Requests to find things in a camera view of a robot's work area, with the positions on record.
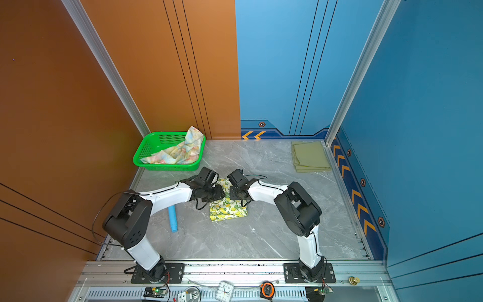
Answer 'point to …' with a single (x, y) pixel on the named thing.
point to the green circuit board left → (155, 292)
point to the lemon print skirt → (227, 208)
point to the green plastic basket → (152, 143)
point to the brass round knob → (353, 280)
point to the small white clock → (224, 291)
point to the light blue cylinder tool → (173, 218)
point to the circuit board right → (316, 294)
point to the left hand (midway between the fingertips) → (225, 192)
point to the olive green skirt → (310, 156)
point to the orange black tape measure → (267, 290)
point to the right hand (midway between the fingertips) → (235, 194)
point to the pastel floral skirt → (185, 152)
